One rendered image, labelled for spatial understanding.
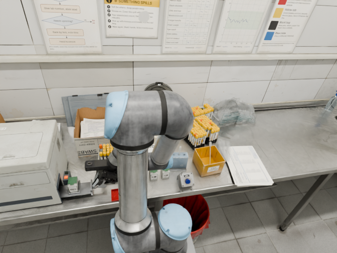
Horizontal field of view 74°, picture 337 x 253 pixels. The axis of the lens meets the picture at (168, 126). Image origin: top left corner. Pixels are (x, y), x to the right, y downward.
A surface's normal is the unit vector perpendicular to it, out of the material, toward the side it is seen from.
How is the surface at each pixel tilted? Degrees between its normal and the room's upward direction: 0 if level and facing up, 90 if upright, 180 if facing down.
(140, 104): 31
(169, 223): 10
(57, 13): 94
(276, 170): 0
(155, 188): 0
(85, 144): 86
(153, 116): 61
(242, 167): 1
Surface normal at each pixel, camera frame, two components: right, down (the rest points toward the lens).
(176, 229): 0.25, -0.75
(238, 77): 0.23, 0.63
